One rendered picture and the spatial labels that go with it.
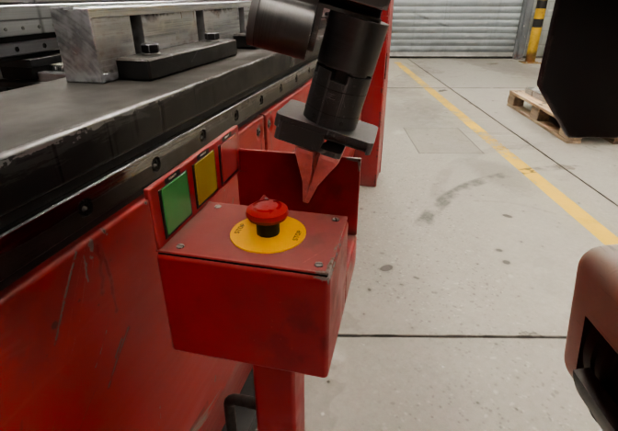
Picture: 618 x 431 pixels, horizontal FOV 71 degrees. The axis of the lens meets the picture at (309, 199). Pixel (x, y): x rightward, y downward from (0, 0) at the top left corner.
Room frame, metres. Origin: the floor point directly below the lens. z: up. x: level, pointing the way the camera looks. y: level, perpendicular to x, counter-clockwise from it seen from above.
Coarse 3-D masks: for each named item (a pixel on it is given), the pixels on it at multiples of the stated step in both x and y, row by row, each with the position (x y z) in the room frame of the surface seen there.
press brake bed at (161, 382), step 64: (192, 128) 0.58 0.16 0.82; (256, 128) 0.80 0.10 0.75; (64, 192) 0.37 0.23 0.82; (128, 192) 0.43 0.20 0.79; (0, 256) 0.28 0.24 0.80; (64, 256) 0.34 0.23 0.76; (128, 256) 0.41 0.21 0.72; (0, 320) 0.27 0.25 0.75; (64, 320) 0.32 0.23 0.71; (128, 320) 0.39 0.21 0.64; (0, 384) 0.25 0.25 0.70; (64, 384) 0.30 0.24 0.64; (128, 384) 0.37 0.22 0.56; (192, 384) 0.49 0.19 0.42
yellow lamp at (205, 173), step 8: (200, 160) 0.41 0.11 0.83; (208, 160) 0.43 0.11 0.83; (200, 168) 0.41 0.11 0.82; (208, 168) 0.42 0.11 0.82; (200, 176) 0.41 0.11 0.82; (208, 176) 0.42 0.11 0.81; (200, 184) 0.41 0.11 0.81; (208, 184) 0.42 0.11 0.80; (216, 184) 0.44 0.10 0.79; (200, 192) 0.40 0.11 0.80; (208, 192) 0.42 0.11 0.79; (200, 200) 0.40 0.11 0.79
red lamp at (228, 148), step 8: (232, 136) 0.49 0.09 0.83; (224, 144) 0.47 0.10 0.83; (232, 144) 0.49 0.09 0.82; (224, 152) 0.47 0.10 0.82; (232, 152) 0.49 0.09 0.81; (224, 160) 0.47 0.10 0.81; (232, 160) 0.49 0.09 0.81; (224, 168) 0.46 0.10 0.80; (232, 168) 0.48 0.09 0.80; (224, 176) 0.46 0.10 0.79
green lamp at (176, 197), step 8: (184, 176) 0.38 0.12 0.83; (168, 184) 0.35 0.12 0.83; (176, 184) 0.36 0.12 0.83; (184, 184) 0.37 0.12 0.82; (168, 192) 0.35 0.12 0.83; (176, 192) 0.36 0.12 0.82; (184, 192) 0.37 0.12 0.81; (168, 200) 0.35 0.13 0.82; (176, 200) 0.36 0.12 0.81; (184, 200) 0.37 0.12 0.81; (168, 208) 0.34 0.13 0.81; (176, 208) 0.36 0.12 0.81; (184, 208) 0.37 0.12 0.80; (168, 216) 0.34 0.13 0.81; (176, 216) 0.35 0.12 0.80; (184, 216) 0.37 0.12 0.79; (168, 224) 0.34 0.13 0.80; (176, 224) 0.35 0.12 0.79; (168, 232) 0.34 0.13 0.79
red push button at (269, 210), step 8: (264, 200) 0.37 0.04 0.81; (272, 200) 0.37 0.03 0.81; (248, 208) 0.35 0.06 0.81; (256, 208) 0.35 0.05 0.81; (264, 208) 0.35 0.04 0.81; (272, 208) 0.35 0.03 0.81; (280, 208) 0.35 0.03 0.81; (248, 216) 0.34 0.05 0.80; (256, 216) 0.34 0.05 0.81; (264, 216) 0.34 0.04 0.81; (272, 216) 0.34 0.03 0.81; (280, 216) 0.34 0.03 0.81; (264, 224) 0.34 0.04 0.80; (272, 224) 0.34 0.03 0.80; (264, 232) 0.34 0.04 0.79; (272, 232) 0.35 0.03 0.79
